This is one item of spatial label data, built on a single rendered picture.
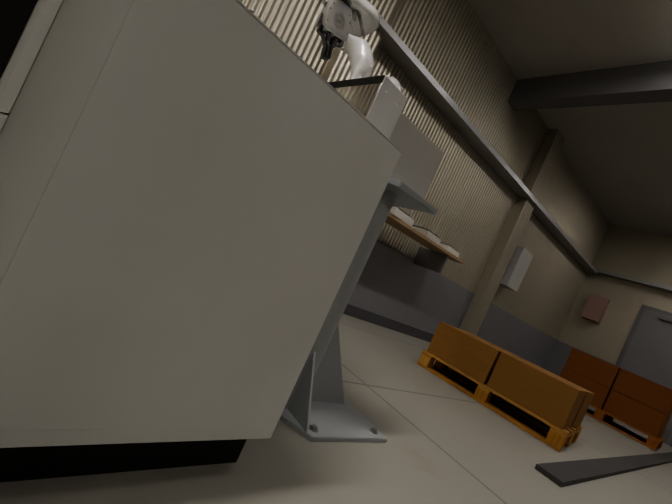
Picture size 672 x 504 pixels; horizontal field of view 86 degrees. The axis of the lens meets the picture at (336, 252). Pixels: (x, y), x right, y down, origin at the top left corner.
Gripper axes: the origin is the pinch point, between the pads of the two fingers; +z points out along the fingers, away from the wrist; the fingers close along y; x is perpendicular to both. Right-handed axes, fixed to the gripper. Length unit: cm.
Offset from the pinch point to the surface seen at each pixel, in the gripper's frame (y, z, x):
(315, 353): 10, 94, -24
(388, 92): -5.8, 17.4, -40.0
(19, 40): -68, 41, -66
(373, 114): -8.5, 23.5, -40.0
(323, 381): 23, 109, -18
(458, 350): 203, 130, 25
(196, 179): -47, 48, -46
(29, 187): -66, 54, -46
